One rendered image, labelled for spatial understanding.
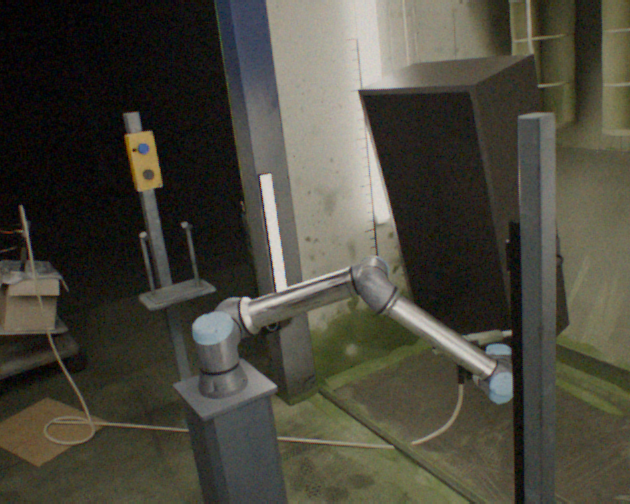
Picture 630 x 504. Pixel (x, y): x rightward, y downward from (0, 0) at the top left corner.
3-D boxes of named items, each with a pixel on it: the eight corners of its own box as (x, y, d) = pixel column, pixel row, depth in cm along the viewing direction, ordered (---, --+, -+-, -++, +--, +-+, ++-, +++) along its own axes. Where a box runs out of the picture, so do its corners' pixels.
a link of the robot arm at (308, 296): (197, 320, 240) (379, 258, 220) (212, 302, 257) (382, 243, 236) (214, 353, 244) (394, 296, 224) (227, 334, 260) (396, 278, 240)
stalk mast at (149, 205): (196, 417, 338) (135, 111, 289) (200, 421, 333) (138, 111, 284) (186, 421, 335) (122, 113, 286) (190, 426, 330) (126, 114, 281)
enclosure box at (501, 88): (463, 294, 321) (414, 62, 272) (569, 324, 274) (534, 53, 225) (417, 329, 304) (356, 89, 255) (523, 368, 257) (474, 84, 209)
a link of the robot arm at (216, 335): (193, 372, 228) (184, 329, 223) (208, 351, 244) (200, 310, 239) (232, 372, 225) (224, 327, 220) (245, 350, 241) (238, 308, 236)
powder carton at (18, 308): (-16, 311, 413) (-12, 253, 408) (51, 310, 437) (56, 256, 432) (-6, 334, 370) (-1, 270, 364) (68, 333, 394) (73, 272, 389)
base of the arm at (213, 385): (210, 404, 224) (205, 380, 221) (191, 384, 240) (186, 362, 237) (256, 386, 233) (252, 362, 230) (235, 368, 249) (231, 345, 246)
